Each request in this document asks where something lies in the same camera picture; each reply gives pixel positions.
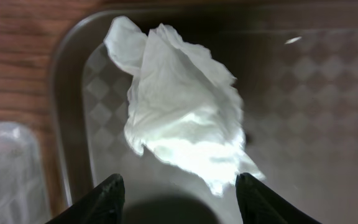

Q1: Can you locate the white tissue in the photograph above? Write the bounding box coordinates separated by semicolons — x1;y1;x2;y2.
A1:
104;16;264;196

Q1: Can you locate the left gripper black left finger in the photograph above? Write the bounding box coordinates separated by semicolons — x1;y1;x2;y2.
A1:
46;174;125;224

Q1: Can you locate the clear plastic bin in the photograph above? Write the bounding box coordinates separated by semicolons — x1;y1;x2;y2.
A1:
0;122;51;224

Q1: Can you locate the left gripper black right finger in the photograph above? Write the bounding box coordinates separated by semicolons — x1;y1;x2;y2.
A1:
236;173;319;224

